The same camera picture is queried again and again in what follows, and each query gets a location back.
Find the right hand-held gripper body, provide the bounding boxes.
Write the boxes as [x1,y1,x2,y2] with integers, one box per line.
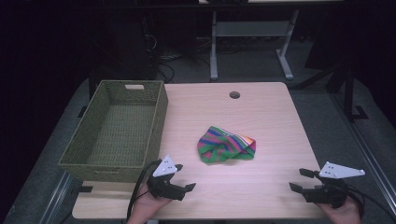
[300,161,366,209]

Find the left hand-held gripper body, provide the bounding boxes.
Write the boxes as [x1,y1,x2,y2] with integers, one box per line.
[147,154,188,202]

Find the striped knitted pet sweater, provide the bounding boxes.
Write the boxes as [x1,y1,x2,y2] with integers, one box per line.
[196,125,257,164]

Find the person's right hand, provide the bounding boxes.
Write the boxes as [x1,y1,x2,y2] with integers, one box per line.
[317,196,363,224]

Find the person's left hand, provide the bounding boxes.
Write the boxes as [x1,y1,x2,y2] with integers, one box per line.
[127,183,172,224]

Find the green woven basket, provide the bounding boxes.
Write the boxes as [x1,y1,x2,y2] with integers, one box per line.
[58,79,169,184]

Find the black floor stand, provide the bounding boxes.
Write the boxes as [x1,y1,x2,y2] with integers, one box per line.
[304,60,370,123]

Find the dark computer tower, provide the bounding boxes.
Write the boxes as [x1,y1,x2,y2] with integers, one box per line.
[90,15,159,82]

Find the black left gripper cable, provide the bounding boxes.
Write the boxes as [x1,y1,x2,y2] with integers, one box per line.
[125,159,163,220]

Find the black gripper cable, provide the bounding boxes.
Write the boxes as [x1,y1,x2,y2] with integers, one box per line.
[346,185,396,222]
[125,159,163,220]

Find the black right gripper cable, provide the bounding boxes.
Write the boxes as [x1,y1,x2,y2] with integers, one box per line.
[346,185,396,222]

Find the metal floor rail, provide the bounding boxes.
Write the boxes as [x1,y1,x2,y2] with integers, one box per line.
[38,171,75,224]
[330,92,396,216]

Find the tangle of floor cables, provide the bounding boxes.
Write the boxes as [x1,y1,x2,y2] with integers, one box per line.
[157,52,183,84]

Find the white metal desk frame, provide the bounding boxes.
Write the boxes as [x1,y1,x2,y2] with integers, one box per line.
[209,8,300,81]

